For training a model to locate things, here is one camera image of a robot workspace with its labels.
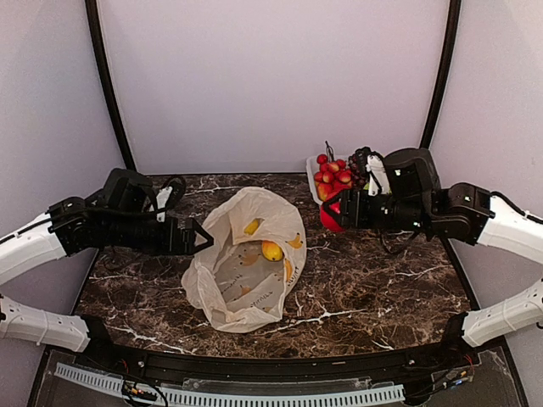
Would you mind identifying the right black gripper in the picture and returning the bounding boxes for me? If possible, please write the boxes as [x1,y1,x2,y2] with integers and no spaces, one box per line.
[324,186,433,231]

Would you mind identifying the red cherry bunch toy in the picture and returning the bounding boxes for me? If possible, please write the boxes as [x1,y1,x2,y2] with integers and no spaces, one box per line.
[317,141,353,191]

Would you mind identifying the purple toy grapes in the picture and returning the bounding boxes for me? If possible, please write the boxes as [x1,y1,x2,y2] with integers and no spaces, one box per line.
[348,153,367,188]

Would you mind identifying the banana print plastic bag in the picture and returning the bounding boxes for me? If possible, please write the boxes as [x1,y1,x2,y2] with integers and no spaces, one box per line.
[182,187,307,333]

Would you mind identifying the yellow orange toy mango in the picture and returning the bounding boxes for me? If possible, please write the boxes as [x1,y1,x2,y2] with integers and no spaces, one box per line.
[261,241,283,262]

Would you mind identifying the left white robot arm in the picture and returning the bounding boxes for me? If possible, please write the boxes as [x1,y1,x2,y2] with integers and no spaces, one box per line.
[1,168,214,370]

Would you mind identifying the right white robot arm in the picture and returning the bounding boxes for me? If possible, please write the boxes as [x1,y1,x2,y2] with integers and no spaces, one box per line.
[321,148,542,368]

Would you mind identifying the red yellow toy mango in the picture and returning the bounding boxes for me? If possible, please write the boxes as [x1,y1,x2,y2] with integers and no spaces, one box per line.
[316,182,333,202]

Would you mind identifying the white plastic basket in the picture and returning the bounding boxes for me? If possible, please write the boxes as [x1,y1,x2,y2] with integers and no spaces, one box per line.
[305,155,333,204]

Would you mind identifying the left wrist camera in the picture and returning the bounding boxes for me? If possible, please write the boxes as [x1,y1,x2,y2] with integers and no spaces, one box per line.
[156,176,187,223]

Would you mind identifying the white slotted cable duct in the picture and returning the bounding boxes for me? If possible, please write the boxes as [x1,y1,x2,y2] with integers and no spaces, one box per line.
[54,362,406,406]

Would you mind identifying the black front rail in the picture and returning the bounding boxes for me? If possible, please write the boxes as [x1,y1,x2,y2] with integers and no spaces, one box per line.
[76,337,512,384]

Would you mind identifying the right black frame post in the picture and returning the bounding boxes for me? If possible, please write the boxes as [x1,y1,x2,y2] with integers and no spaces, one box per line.
[419,0,462,148]

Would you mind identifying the black frame post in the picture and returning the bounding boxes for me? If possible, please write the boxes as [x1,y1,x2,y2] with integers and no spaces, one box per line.
[84,0,137,170]
[419,0,462,148]

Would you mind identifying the left black frame post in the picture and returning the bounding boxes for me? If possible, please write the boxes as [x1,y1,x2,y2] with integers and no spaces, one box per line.
[84,0,137,170]

